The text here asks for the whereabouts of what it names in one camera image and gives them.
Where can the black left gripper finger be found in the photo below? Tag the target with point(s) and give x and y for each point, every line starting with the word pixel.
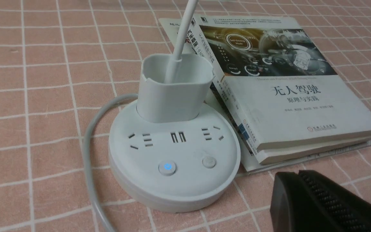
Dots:
pixel 308 201

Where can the white desk lamp with sockets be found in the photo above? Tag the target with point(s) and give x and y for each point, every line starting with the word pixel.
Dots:
pixel 168 149

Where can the top white self-driving book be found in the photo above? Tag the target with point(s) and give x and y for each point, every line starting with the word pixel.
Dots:
pixel 285 96

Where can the middle white book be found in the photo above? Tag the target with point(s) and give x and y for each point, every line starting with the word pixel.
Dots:
pixel 301 154

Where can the pink checkered tablecloth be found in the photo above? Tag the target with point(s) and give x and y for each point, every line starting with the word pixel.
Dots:
pixel 62 60

